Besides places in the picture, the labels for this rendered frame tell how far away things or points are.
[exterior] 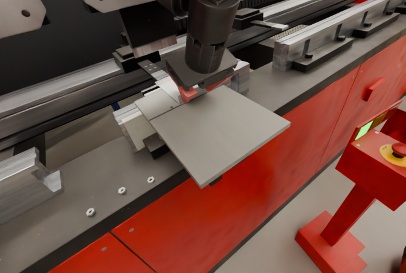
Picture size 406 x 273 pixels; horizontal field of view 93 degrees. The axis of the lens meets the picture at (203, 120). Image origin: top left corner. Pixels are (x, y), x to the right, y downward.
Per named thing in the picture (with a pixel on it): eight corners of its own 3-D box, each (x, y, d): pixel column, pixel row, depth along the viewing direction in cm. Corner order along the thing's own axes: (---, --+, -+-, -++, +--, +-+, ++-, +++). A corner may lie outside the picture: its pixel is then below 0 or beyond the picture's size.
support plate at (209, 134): (200, 189, 25) (200, 185, 25) (135, 104, 43) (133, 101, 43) (290, 126, 32) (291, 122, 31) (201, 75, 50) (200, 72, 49)
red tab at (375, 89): (367, 101, 99) (373, 90, 95) (362, 99, 100) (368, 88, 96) (380, 90, 105) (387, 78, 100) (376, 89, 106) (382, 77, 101)
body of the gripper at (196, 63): (164, 64, 31) (162, 24, 25) (214, 45, 35) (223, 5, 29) (185, 94, 29) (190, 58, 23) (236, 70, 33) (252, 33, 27)
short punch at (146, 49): (136, 59, 39) (117, 6, 33) (133, 57, 41) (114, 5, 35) (179, 44, 43) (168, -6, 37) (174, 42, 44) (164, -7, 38)
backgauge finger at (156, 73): (144, 93, 48) (136, 75, 44) (116, 63, 65) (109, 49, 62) (185, 75, 52) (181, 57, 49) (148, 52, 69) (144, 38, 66)
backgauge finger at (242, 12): (272, 38, 64) (274, 22, 61) (223, 26, 82) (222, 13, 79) (295, 28, 69) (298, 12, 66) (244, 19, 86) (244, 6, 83)
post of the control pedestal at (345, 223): (331, 247, 90) (387, 183, 56) (319, 235, 95) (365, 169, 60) (339, 240, 92) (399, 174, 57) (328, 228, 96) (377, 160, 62)
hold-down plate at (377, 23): (365, 38, 80) (368, 31, 79) (350, 36, 84) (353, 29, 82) (397, 20, 91) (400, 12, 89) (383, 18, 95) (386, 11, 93)
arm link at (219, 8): (221, 5, 19) (254, -15, 21) (171, -30, 20) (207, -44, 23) (209, 57, 25) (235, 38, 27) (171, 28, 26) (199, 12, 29)
